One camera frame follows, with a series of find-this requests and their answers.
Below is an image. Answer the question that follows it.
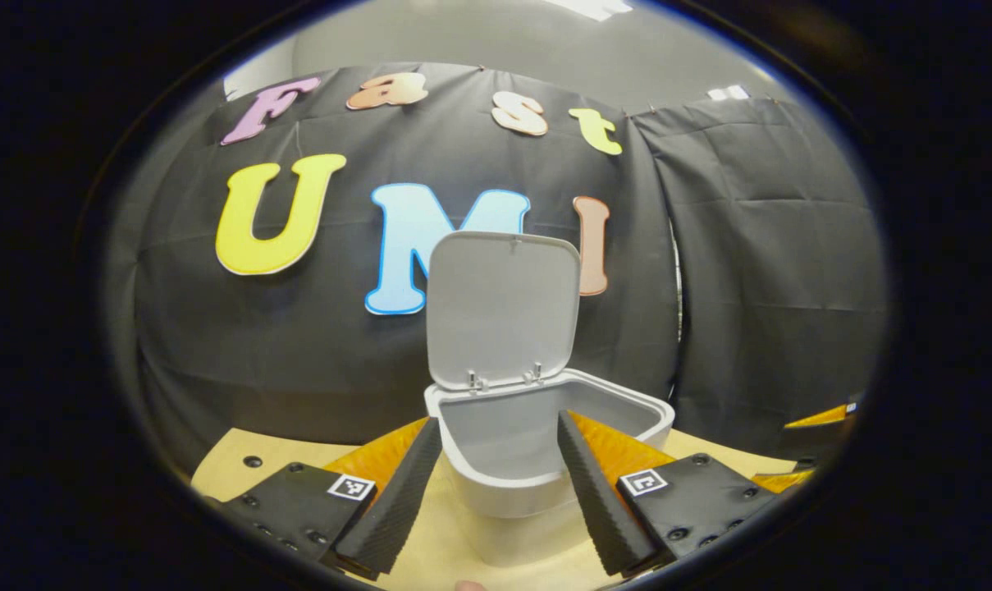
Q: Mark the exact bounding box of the black backdrop cloth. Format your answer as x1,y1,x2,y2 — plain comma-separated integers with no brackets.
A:
106,62,886,477

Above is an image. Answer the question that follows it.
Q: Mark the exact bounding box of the white desktop garbage bin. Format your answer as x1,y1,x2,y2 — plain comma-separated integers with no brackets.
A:
424,231,675,520

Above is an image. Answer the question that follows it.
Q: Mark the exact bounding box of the wooden desktop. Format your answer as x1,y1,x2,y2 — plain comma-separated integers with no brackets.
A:
190,427,800,591

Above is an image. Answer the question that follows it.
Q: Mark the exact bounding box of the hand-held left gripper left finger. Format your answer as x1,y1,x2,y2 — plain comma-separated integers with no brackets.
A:
204,416,443,580

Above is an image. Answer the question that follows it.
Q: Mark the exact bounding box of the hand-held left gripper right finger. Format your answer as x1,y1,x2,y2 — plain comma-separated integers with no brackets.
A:
557,409,792,575

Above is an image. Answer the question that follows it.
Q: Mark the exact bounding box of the long ceiling light panel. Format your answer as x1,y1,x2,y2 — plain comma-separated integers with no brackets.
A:
545,0,632,21

